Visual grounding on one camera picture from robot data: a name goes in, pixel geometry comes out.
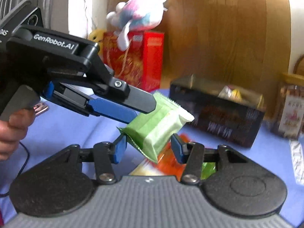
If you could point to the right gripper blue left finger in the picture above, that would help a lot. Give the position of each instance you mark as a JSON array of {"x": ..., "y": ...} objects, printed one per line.
[{"x": 105, "y": 154}]

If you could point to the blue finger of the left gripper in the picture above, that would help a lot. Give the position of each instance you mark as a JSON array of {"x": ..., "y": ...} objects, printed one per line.
[
  {"x": 112, "y": 110},
  {"x": 140, "y": 100}
]

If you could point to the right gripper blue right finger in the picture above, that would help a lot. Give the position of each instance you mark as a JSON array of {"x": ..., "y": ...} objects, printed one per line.
[{"x": 192, "y": 155}]

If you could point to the red snack packet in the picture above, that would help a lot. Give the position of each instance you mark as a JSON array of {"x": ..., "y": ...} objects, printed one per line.
[{"x": 167, "y": 163}]

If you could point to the light green snack packet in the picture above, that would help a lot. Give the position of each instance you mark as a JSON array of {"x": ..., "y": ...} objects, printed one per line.
[{"x": 149, "y": 133}]

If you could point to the dark green cracker packet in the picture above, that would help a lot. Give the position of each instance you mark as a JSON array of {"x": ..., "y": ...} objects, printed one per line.
[{"x": 208, "y": 169}]

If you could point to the peanut snack bag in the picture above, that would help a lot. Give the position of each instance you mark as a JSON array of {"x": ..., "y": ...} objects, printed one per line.
[{"x": 230, "y": 94}]

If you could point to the person left hand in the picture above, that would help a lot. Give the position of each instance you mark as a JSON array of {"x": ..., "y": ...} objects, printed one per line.
[{"x": 14, "y": 130}]

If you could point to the blue tablecloth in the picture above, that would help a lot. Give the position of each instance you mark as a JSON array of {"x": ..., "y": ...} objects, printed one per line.
[{"x": 58, "y": 128}]

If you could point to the red gift box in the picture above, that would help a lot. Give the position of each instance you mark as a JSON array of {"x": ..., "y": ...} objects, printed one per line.
[{"x": 141, "y": 64}]

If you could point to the black tin box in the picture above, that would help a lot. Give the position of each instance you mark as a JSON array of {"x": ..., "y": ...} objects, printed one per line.
[{"x": 236, "y": 122}]

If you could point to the yellow plush toy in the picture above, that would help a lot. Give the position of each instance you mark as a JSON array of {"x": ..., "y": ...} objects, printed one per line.
[{"x": 97, "y": 36}]

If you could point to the pastel plush toy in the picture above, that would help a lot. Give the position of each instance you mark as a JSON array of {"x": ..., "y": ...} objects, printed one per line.
[{"x": 135, "y": 15}]

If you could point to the clear nut jar gold lid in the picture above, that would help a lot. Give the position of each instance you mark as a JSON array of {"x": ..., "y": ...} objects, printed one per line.
[{"x": 288, "y": 119}]

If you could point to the wooden board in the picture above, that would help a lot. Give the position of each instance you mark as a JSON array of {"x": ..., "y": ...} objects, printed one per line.
[{"x": 245, "y": 42}]

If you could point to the woven brown mat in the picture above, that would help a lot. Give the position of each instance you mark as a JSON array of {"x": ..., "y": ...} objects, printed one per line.
[{"x": 299, "y": 66}]

